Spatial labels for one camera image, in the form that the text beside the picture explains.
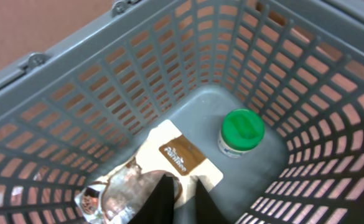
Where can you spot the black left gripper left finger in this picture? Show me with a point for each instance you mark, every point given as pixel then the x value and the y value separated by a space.
pixel 159 207

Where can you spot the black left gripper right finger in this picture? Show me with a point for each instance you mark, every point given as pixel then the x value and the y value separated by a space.
pixel 206 211

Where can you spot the brown white snack pouch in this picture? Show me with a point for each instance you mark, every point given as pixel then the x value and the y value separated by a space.
pixel 117 196

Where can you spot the green lid jar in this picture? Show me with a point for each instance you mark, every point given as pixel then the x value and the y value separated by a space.
pixel 241 131

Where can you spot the grey plastic shopping basket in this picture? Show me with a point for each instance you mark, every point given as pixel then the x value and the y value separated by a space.
pixel 85 106

